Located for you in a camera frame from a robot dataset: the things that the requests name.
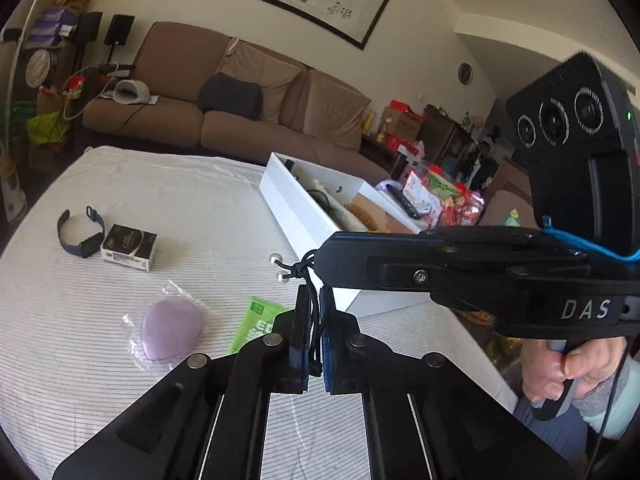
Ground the green printed card packet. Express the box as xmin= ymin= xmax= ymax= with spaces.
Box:
xmin=229 ymin=297 xmax=294 ymax=356

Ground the brown cardboard sheet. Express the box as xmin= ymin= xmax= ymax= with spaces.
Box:
xmin=342 ymin=197 xmax=424 ymax=235

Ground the bag of colourful snack packets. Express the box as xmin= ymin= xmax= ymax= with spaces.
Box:
xmin=402 ymin=164 xmax=484 ymax=226

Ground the white storage box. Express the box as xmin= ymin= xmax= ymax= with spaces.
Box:
xmin=258 ymin=152 xmax=452 ymax=319

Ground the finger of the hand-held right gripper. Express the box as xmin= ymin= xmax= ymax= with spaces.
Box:
xmin=419 ymin=225 xmax=547 ymax=242
xmin=319 ymin=232 xmax=587 ymax=307

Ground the wooden massage brush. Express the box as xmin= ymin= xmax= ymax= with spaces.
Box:
xmin=347 ymin=203 xmax=386 ymax=232

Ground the white lamp pole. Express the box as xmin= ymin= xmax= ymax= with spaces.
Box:
xmin=0 ymin=0 xmax=52 ymax=161

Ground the purple sponge in clear wrap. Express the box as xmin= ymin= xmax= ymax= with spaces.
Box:
xmin=122 ymin=279 xmax=209 ymax=372

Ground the white garment steamer base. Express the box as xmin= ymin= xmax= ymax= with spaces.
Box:
xmin=0 ymin=140 xmax=29 ymax=224

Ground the black and white small box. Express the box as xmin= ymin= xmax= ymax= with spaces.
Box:
xmin=99 ymin=223 xmax=159 ymax=272

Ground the thin black cable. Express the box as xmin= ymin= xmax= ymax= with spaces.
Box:
xmin=584 ymin=339 xmax=628 ymax=480

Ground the brown cardboard box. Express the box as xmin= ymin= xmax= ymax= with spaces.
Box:
xmin=382 ymin=107 xmax=421 ymax=144

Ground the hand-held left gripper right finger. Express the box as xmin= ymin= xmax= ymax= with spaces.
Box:
xmin=319 ymin=286 xmax=576 ymax=480

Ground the yellow green bag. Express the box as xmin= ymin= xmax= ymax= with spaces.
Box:
xmin=25 ymin=111 xmax=72 ymax=146

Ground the round printed tin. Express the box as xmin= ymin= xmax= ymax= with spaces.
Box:
xmin=23 ymin=49 xmax=55 ymax=87

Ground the tan sofa pillow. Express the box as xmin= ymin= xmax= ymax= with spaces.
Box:
xmin=299 ymin=69 xmax=374 ymax=152
xmin=214 ymin=39 xmax=304 ymax=124

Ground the black cable bundle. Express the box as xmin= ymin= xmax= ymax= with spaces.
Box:
xmin=305 ymin=187 xmax=334 ymax=211

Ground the person's blue clothed leg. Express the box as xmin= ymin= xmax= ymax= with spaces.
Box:
xmin=513 ymin=399 xmax=592 ymax=467

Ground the person's right hand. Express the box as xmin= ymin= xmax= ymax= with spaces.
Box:
xmin=520 ymin=339 xmax=627 ymax=406

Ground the dark grey cushion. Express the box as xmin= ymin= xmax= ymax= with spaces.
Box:
xmin=197 ymin=72 xmax=264 ymax=121

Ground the person's right forearm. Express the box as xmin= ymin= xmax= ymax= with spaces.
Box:
xmin=572 ymin=359 xmax=640 ymax=437

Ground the black cord with beads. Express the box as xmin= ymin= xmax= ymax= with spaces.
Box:
xmin=268 ymin=248 xmax=326 ymax=377

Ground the brown fabric sofa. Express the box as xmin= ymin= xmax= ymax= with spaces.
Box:
xmin=81 ymin=21 xmax=402 ymax=182

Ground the black remote control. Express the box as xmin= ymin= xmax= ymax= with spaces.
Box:
xmin=386 ymin=184 xmax=424 ymax=220

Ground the white grey massager device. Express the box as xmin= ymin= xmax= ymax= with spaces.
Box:
xmin=113 ymin=78 xmax=151 ymax=106

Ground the stack of purple boxes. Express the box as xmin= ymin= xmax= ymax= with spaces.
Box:
xmin=29 ymin=6 xmax=79 ymax=49

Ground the white striped cloth desktop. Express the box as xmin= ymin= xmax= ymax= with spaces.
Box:
xmin=0 ymin=146 xmax=519 ymax=480

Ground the black speaker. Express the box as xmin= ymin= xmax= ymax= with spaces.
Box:
xmin=103 ymin=13 xmax=136 ymax=47
xmin=74 ymin=11 xmax=104 ymax=44

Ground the blue string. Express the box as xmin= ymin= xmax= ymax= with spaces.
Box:
xmin=541 ymin=216 xmax=640 ymax=262

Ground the black smart band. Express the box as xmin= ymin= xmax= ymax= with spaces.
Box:
xmin=56 ymin=204 xmax=106 ymax=260

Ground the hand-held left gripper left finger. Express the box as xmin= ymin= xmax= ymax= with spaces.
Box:
xmin=52 ymin=284 xmax=312 ymax=480

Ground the dark wooden cabinet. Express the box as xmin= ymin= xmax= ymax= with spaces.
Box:
xmin=417 ymin=104 xmax=474 ymax=171

